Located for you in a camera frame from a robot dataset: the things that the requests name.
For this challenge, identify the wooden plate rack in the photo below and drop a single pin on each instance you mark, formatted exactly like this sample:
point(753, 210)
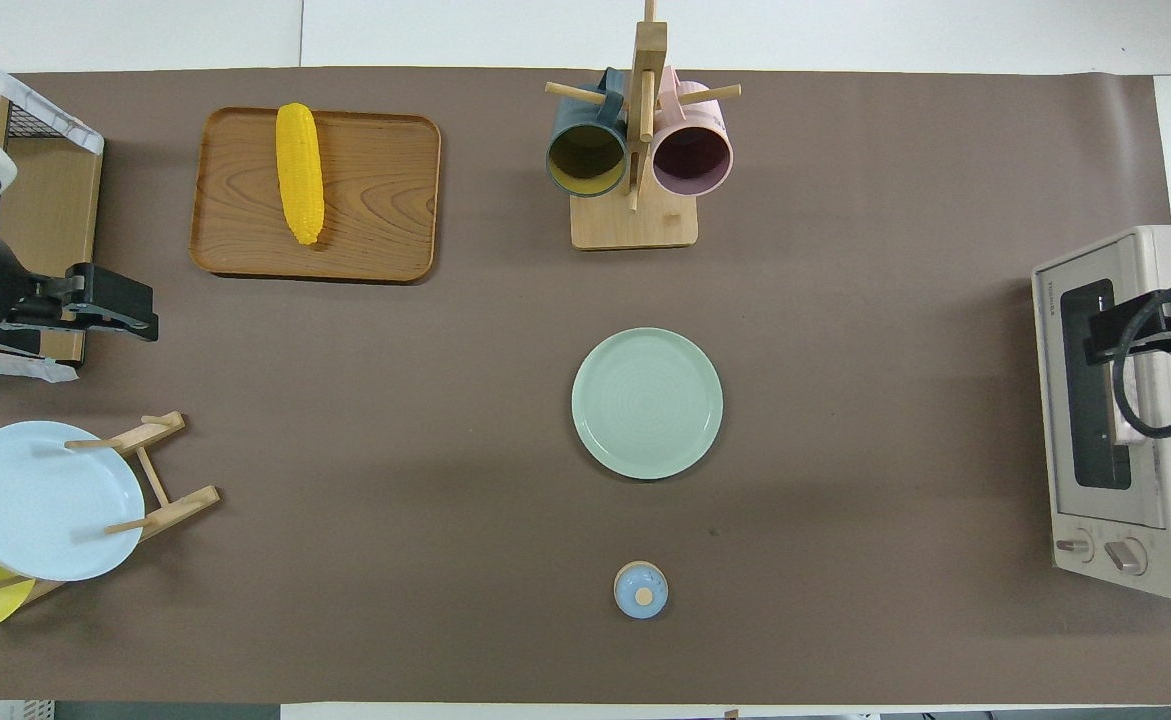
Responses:
point(180, 505)

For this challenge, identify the small blue call bell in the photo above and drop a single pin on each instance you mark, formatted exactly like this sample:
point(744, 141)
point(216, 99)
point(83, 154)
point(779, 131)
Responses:
point(641, 592)

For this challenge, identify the wooden stepped shelf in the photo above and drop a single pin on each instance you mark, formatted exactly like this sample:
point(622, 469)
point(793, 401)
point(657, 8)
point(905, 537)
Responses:
point(50, 220)

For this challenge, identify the brown table mat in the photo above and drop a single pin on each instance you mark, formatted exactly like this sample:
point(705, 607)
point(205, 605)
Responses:
point(425, 450)

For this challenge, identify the light blue plate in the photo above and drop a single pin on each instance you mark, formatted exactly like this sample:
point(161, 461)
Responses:
point(35, 505)

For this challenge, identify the dark blue mug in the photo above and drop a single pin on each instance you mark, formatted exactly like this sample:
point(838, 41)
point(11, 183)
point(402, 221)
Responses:
point(585, 150)

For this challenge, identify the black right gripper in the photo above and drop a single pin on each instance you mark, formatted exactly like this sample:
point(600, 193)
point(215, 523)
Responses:
point(1150, 320)

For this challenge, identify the yellow corn cob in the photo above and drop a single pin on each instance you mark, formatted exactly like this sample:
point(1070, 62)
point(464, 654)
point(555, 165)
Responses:
point(301, 175)

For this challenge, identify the light green plate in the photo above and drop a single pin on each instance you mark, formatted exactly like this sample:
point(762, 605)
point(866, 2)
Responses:
point(647, 404)

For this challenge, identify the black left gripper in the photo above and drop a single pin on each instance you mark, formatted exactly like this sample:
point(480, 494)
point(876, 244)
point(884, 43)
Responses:
point(105, 295)

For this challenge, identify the wooden mug rack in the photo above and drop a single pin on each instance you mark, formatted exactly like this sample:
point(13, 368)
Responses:
point(635, 225)

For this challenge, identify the white checked cloth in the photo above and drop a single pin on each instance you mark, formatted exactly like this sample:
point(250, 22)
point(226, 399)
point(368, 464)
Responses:
point(57, 125)

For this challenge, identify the brown wooden tray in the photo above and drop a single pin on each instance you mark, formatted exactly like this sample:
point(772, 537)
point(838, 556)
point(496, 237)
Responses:
point(375, 200)

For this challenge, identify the pink mug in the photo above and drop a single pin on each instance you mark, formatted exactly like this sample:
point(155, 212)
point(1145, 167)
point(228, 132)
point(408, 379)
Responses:
point(693, 150)

